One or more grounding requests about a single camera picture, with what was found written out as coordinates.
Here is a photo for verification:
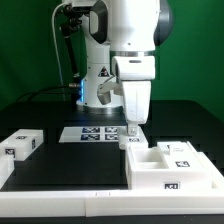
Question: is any black cable on table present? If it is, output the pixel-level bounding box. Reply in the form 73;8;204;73
14;84;83;103

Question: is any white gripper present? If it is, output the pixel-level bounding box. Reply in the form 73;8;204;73
122;81;151;135

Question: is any white door panel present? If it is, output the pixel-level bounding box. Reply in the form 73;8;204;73
117;126;148;150
157;141;203;170

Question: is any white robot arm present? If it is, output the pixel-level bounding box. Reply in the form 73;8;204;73
62;0;173;136

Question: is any white cable on robot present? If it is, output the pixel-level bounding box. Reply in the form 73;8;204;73
51;1;73;88

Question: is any white cabinet body box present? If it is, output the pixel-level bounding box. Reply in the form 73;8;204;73
125;146;224;191

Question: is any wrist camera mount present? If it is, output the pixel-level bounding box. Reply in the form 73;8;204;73
97;81;122;105

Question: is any white marker base plate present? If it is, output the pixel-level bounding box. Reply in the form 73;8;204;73
59;126;119;143

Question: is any white cabinet top block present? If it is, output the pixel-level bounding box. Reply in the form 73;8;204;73
0;129;44;161

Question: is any white obstacle fence frame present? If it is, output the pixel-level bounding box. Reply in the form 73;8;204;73
0;159;224;218

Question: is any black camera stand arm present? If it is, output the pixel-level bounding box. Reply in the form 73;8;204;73
60;4;81;84

